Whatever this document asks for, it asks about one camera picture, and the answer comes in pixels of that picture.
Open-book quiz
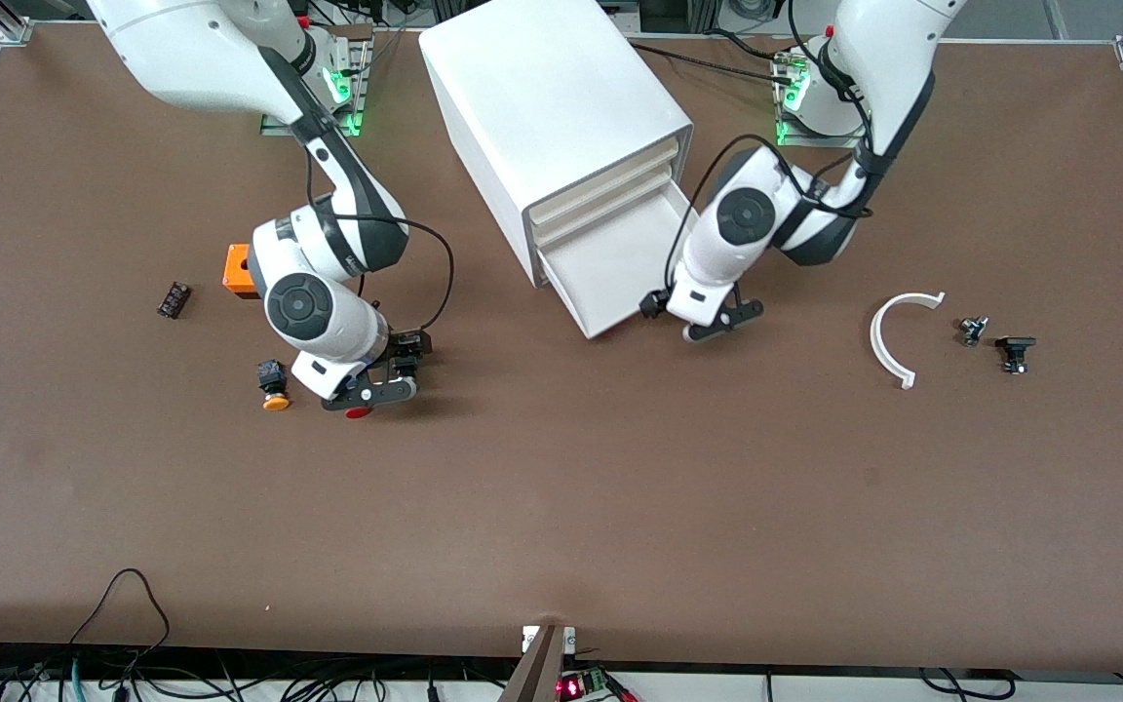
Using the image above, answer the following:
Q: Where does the white deep cabinet drawer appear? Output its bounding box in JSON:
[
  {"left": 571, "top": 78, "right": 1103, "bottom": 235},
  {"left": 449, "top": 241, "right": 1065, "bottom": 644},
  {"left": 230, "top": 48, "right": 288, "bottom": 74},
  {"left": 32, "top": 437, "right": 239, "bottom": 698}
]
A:
[{"left": 538, "top": 183, "right": 701, "bottom": 340}]

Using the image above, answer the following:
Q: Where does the yellow push button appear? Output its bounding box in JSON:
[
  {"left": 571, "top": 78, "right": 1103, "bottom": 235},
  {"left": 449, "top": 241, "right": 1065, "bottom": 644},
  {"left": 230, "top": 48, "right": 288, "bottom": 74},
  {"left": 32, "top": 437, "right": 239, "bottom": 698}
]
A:
[{"left": 256, "top": 360, "right": 291, "bottom": 412}]

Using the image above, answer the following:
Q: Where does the white shallow cabinet drawer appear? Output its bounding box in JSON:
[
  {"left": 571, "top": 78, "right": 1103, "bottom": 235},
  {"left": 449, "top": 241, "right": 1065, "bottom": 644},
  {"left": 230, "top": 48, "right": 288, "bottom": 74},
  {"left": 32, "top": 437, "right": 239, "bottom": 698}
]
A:
[
  {"left": 532, "top": 162, "right": 676, "bottom": 247},
  {"left": 529, "top": 136, "right": 682, "bottom": 221}
]

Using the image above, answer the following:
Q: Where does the white drawer cabinet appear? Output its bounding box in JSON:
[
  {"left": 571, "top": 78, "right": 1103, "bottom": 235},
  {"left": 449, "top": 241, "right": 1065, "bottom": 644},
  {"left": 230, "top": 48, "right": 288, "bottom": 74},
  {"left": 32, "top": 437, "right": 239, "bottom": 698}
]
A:
[{"left": 418, "top": 0, "right": 695, "bottom": 288}]

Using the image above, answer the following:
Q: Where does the white curved plastic part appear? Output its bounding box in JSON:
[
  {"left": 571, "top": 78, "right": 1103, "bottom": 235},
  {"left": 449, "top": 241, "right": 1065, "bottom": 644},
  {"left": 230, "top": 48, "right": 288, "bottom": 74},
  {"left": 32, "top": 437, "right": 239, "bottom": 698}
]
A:
[{"left": 870, "top": 291, "right": 947, "bottom": 390}]

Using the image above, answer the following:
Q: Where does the circuit board with red light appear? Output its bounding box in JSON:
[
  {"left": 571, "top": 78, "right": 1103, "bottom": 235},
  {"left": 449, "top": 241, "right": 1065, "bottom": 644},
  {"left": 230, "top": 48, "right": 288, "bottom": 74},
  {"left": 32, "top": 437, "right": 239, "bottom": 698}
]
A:
[{"left": 556, "top": 666, "right": 639, "bottom": 702}]

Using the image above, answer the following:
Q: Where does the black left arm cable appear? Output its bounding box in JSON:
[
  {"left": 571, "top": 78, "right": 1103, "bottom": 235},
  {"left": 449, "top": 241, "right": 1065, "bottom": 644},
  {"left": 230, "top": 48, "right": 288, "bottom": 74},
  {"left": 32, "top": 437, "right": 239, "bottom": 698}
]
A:
[{"left": 661, "top": 0, "right": 876, "bottom": 295}]

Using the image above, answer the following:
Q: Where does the orange button enclosure box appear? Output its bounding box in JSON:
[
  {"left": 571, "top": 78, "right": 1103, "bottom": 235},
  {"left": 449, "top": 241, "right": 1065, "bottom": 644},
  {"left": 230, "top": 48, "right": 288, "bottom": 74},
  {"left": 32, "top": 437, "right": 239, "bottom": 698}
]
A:
[{"left": 222, "top": 244, "right": 262, "bottom": 300}]

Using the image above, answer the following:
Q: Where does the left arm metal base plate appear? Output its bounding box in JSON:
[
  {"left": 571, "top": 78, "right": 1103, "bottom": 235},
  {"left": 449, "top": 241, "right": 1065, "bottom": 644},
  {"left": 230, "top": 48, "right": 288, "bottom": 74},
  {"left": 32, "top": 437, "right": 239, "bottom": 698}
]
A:
[{"left": 774, "top": 49, "right": 865, "bottom": 150}]

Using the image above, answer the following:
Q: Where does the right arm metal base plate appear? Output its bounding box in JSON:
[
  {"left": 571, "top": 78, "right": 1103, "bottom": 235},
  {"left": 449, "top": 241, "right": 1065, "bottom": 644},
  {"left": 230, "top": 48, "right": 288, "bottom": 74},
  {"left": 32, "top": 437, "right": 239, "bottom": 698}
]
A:
[{"left": 260, "top": 24, "right": 369, "bottom": 137}]

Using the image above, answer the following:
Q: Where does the black cable on table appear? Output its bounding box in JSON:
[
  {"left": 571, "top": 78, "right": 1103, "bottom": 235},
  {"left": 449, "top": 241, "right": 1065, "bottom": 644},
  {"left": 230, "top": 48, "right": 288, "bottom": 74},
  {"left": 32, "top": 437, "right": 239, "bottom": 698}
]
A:
[{"left": 625, "top": 29, "right": 808, "bottom": 87}]

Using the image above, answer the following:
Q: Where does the black looped cable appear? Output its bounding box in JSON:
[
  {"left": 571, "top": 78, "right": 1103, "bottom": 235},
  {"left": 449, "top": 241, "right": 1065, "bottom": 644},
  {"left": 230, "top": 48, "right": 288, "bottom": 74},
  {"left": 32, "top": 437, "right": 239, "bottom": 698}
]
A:
[{"left": 67, "top": 567, "right": 173, "bottom": 674}]

